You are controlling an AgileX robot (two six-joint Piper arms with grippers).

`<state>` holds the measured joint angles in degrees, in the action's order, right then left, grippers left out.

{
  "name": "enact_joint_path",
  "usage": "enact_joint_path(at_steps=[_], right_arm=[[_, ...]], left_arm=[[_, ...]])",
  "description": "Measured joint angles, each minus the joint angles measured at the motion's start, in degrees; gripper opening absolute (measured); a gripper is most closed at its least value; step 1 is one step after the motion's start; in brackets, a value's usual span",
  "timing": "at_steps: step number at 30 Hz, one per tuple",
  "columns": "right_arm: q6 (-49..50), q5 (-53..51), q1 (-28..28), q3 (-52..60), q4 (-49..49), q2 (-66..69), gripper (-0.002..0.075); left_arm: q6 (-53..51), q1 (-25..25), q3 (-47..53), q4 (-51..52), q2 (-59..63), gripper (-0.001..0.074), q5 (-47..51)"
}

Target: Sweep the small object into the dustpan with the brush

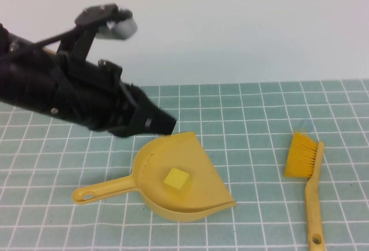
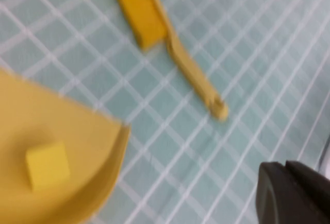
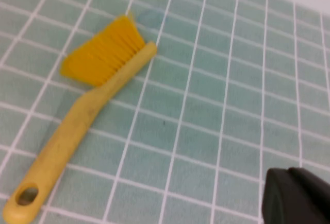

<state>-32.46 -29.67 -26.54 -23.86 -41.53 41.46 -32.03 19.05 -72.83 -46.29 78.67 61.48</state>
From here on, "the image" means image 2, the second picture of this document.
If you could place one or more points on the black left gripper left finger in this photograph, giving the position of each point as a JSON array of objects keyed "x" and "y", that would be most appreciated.
[{"x": 278, "y": 198}]

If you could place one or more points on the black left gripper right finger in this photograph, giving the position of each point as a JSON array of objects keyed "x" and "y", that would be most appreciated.
[{"x": 312, "y": 182}]

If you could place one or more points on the yellow plastic dustpan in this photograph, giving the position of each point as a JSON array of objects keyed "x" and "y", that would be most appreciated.
[{"x": 90, "y": 131}]

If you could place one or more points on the yellow hand brush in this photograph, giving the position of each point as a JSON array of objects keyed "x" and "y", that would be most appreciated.
[{"x": 144, "y": 15}]

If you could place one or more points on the small yellow foam cube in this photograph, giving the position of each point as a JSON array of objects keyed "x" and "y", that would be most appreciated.
[{"x": 47, "y": 166}]

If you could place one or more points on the green white checkered tablecloth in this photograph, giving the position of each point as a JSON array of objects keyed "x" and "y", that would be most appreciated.
[{"x": 232, "y": 41}]

